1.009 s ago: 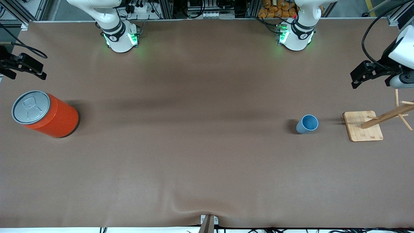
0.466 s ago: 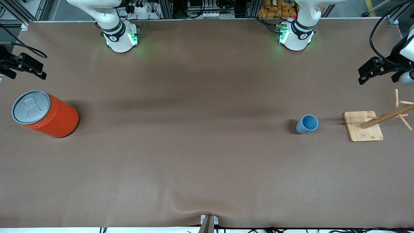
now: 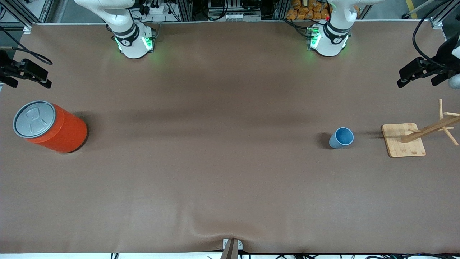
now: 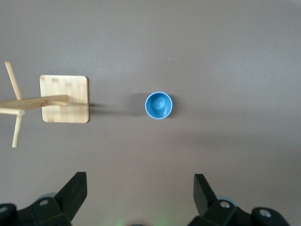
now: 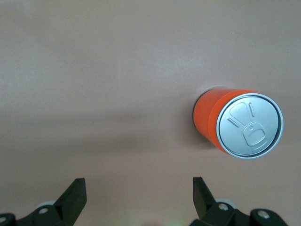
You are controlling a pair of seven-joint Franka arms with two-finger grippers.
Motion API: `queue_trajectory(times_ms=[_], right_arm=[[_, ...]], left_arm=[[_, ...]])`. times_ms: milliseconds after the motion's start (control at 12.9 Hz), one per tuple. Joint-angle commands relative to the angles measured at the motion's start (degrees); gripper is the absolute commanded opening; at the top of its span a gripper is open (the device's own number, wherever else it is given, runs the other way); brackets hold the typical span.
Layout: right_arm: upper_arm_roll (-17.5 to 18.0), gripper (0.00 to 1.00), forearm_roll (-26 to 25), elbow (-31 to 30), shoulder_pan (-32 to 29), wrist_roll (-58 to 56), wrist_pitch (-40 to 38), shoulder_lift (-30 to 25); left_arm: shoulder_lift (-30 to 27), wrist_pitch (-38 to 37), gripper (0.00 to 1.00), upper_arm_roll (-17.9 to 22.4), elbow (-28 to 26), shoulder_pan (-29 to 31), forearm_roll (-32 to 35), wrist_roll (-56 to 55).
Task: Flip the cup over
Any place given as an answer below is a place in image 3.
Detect bamboo cup rack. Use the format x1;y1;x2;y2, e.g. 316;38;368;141
381;99;460;158

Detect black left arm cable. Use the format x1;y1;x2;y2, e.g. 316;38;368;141
412;0;450;69

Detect white power strip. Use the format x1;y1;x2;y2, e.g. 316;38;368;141
223;13;262;21

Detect orange can-shaped container, grey lid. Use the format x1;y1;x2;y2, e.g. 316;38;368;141
13;100;88;154

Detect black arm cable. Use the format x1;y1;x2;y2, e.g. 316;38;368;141
0;25;53;66
412;0;450;69

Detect light blue plastic cup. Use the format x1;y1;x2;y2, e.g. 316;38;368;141
329;127;354;149

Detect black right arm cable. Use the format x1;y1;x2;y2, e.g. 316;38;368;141
0;25;53;66

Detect brown table mat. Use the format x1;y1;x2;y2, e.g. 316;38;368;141
0;21;460;254

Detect bag of orange snacks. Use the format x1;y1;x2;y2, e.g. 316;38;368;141
286;0;331;21

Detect grey metal table clamp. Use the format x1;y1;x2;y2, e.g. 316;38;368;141
222;238;244;259

